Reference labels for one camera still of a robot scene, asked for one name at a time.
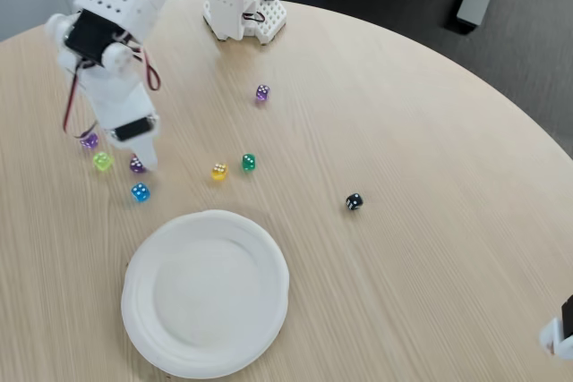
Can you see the purple translucent die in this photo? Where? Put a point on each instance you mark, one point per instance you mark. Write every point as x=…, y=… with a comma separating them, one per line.
x=90, y=143
x=262, y=93
x=136, y=167

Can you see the lime green translucent die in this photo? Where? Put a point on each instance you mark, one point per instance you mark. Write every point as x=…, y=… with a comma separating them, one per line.
x=102, y=161

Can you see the yellow translucent die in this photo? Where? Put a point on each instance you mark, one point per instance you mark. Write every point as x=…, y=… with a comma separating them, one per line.
x=219, y=172

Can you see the dark green translucent die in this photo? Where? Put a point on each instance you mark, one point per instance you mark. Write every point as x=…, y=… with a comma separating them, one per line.
x=249, y=163

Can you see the white leader arm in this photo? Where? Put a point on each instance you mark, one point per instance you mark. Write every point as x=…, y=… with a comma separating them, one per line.
x=557, y=333

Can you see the white paper plate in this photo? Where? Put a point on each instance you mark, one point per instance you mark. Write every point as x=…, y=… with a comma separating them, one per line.
x=206, y=292

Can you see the blue translucent die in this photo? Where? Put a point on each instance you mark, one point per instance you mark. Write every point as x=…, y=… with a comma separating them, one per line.
x=140, y=192

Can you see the black die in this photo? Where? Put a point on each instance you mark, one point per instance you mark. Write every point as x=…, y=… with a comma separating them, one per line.
x=354, y=202

